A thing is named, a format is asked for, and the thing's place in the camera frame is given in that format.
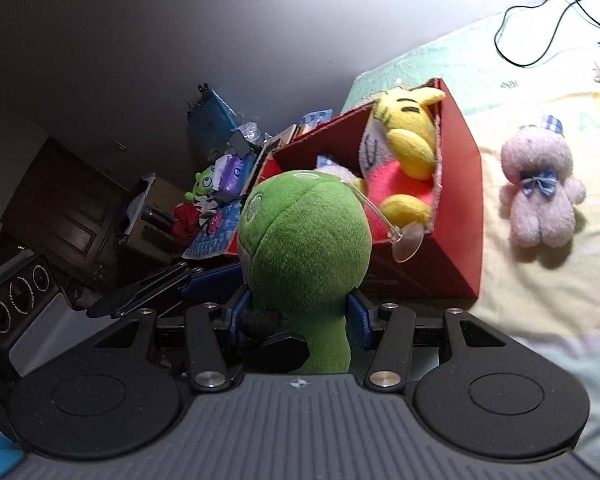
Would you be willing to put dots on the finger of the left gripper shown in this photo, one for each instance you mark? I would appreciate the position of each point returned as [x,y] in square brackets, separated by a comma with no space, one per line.
[129,298]
[223,280]

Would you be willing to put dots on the white bunny plush blue bow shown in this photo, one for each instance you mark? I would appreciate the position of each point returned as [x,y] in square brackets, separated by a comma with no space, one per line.
[326,165]

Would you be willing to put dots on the stack of books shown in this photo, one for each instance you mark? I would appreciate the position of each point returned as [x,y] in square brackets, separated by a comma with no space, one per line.
[272,143]

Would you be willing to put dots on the purple tissue pack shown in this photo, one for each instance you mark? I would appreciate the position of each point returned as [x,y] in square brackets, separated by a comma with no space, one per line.
[230,173]

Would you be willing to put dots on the red cardboard box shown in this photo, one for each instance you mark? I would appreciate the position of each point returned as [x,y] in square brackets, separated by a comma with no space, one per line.
[442,261]

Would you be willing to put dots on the blue patterned cloth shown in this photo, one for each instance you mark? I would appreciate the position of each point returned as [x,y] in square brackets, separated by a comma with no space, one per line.
[217,237]

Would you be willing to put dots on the yellow tiger plush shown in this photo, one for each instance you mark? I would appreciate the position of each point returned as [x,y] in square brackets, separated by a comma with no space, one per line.
[398,154]

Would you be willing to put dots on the green frog toy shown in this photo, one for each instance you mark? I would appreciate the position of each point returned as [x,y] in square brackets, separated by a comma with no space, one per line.
[203,186]

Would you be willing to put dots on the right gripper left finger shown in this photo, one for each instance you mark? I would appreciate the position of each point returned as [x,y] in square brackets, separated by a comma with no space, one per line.
[212,339]

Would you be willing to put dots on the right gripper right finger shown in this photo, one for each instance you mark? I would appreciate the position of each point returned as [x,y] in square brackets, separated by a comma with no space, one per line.
[381,340]

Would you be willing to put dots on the blue bag with clips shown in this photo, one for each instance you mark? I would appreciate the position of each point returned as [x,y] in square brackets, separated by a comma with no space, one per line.
[211,122]

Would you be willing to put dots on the red plush toy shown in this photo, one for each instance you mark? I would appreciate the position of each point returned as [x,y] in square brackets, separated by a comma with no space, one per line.
[185,225]

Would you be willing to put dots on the pastel cartoon bed sheet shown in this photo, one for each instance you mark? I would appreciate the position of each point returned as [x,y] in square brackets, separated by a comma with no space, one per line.
[505,73]

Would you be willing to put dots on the green pea plush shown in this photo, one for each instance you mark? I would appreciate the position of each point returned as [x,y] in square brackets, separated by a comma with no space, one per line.
[304,243]

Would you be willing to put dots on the dark wooden cabinet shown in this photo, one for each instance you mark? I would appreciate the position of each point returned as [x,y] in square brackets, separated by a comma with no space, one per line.
[69,211]

